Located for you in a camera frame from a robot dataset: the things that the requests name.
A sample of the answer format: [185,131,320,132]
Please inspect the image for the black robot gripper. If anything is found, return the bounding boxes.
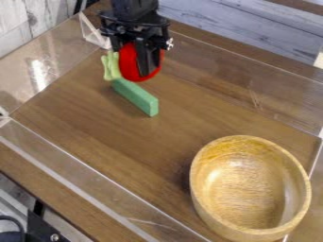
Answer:
[99,10,173,78]

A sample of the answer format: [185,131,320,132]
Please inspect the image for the red plush tomato toy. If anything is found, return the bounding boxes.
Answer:
[100,41,167,83]

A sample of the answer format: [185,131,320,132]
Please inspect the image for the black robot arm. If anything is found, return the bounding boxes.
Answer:
[99,0,173,82]

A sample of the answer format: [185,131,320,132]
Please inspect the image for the green rectangular block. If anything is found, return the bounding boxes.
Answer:
[111,78,159,117]

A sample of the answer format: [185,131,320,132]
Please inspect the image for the wooden bowl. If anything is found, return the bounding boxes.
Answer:
[189,135,311,242]

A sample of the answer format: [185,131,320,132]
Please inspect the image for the black clamp under table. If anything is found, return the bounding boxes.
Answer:
[25,200,71,242]

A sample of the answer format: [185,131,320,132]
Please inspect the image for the clear acrylic tray enclosure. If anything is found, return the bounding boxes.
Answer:
[0,20,323,242]

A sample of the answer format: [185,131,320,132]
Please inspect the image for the black cable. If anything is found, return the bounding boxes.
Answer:
[0,215,28,242]

